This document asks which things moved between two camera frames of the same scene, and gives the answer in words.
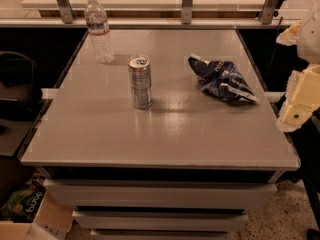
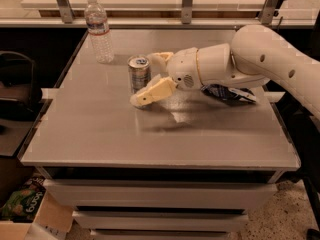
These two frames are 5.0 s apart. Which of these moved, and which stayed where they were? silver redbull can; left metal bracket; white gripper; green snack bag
Moved: white gripper
Stayed: silver redbull can; left metal bracket; green snack bag
